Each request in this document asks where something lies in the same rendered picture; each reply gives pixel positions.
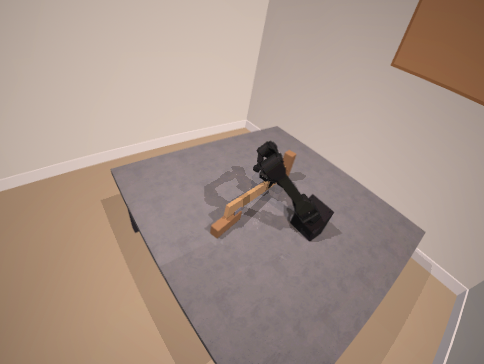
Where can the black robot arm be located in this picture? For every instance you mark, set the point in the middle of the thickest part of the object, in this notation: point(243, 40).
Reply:
point(273, 168)

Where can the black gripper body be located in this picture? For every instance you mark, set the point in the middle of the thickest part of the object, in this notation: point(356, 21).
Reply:
point(256, 168)

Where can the long wooden rail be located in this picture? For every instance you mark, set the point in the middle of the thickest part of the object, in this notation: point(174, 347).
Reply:
point(246, 198)

